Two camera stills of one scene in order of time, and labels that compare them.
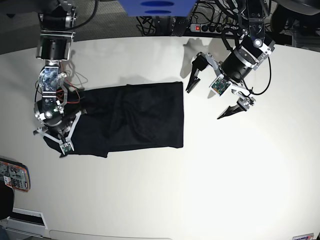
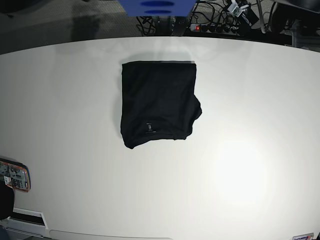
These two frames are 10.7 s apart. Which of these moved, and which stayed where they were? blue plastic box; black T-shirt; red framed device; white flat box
Moved: black T-shirt
Stayed: blue plastic box; red framed device; white flat box
